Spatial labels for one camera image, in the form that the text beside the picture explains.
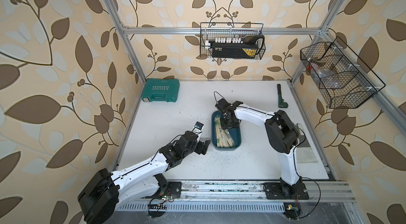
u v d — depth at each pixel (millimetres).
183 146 618
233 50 841
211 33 912
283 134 527
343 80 730
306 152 864
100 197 409
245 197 737
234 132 943
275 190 727
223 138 896
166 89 1109
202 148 724
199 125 721
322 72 738
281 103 1052
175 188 742
